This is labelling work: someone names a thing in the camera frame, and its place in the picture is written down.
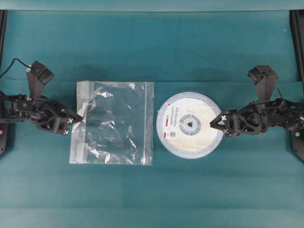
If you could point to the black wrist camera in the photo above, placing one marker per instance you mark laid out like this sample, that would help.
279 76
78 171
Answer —
264 79
38 76

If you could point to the black frame rail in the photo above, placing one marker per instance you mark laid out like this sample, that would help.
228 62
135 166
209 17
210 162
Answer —
296 18
3 22

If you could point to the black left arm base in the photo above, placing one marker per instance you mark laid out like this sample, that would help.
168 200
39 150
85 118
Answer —
7 137

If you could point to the black right frame rail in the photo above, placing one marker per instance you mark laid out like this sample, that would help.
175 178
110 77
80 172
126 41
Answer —
296 18

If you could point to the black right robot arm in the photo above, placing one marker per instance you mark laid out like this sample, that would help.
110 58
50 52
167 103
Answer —
295 114

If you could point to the teal table mat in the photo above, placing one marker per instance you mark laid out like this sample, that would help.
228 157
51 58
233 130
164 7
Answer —
247 182

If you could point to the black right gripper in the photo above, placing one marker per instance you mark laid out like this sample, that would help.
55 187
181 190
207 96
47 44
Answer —
253 119

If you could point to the white component tape reel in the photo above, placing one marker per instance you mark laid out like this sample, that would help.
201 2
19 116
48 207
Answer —
183 125

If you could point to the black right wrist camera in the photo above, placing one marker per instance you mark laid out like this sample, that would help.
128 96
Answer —
264 79

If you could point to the black left frame rail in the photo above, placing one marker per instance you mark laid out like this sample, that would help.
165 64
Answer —
3 22

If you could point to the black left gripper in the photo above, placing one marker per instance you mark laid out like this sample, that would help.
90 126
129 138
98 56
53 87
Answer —
45 113

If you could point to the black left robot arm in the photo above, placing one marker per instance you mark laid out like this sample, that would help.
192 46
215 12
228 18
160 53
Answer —
5 109

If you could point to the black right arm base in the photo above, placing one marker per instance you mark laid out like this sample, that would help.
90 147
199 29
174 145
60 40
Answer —
297 142

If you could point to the clear plastic zip bag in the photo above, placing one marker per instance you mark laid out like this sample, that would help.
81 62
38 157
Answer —
116 125

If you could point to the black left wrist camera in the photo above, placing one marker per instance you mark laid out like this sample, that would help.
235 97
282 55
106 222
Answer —
38 76

